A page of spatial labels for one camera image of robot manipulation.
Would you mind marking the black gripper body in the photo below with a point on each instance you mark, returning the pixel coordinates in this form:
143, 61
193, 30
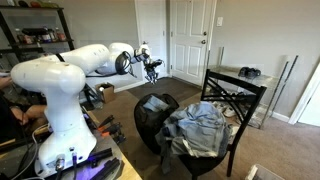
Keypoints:
151, 68

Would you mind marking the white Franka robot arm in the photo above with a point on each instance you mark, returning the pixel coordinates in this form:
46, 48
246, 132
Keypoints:
63, 100

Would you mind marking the person forearm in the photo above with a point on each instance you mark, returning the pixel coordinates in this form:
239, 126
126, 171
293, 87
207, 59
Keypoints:
5, 82
36, 111

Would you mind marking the black mesh laundry basket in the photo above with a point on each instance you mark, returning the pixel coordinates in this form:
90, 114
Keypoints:
150, 126

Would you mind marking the light washed denim jeans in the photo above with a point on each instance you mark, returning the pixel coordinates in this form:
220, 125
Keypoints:
203, 130

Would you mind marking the grey denim jeans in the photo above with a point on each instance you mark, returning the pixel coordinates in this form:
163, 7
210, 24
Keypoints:
165, 150

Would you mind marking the person hand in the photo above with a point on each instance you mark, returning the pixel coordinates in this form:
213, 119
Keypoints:
20, 116

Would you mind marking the white closet door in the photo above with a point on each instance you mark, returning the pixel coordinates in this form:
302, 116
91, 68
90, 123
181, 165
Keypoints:
151, 26

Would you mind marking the open cardboard box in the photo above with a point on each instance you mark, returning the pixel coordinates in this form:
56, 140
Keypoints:
106, 92

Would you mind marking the white panelled entry door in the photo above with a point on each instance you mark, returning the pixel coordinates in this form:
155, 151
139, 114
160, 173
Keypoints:
190, 40

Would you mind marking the metal door knob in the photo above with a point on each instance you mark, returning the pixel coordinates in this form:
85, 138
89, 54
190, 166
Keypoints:
203, 41

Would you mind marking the black orange bar clamp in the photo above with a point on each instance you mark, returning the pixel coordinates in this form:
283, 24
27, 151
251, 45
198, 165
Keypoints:
106, 121
111, 130

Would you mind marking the metal deadbolt lock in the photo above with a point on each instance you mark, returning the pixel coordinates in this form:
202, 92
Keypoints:
205, 33

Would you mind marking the white sneaker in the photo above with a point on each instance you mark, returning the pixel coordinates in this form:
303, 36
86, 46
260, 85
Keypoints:
220, 106
230, 112

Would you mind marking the black sneaker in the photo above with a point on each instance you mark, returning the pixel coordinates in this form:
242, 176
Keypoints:
244, 72
255, 73

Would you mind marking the black metal chair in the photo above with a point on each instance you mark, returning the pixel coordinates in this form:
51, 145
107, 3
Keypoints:
245, 100

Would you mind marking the black shelving unit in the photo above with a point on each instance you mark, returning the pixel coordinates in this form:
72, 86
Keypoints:
65, 26

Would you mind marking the red labelled bottle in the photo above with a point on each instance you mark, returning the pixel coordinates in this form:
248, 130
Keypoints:
60, 34

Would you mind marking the black shelf appliance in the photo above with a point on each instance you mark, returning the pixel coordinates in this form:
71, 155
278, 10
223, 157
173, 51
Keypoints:
31, 32

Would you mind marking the clear plastic storage box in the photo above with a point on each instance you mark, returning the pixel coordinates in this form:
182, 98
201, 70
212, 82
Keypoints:
263, 173

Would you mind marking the seated person dark clothes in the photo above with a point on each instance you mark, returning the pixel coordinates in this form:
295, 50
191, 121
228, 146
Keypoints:
8, 123

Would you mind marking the white interior door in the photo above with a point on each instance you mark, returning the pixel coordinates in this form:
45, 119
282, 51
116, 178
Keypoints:
308, 103

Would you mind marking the white light switch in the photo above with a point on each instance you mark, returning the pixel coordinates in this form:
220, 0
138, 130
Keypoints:
219, 21

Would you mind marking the black aluminium rail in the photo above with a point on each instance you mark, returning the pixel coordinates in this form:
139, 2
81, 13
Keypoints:
108, 170
101, 155

